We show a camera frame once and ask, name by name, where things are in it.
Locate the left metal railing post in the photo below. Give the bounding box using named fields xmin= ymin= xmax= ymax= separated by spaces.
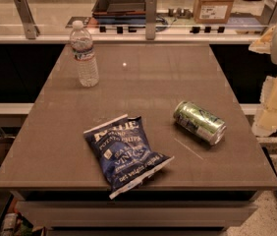
xmin=13 ymin=0 xmax=40 ymax=39

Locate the middle metal railing post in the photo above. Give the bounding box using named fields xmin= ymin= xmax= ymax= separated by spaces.
xmin=145 ymin=0 xmax=157 ymax=40

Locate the blue potato chips bag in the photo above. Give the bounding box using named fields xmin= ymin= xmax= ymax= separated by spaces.
xmin=83 ymin=114 xmax=174 ymax=200

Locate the table drawer front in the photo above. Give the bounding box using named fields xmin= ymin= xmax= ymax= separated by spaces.
xmin=17 ymin=202 xmax=257 ymax=228

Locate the cardboard box with label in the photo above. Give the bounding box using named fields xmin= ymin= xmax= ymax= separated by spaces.
xmin=193 ymin=0 xmax=235 ymax=24

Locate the green soda can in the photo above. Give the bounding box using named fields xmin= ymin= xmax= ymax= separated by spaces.
xmin=173 ymin=101 xmax=226 ymax=146

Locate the clear plastic water bottle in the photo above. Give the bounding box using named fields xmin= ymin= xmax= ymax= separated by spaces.
xmin=70 ymin=21 xmax=99 ymax=88

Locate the grey tray orange rim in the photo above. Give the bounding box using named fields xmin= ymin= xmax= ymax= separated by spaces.
xmin=92 ymin=0 xmax=145 ymax=18

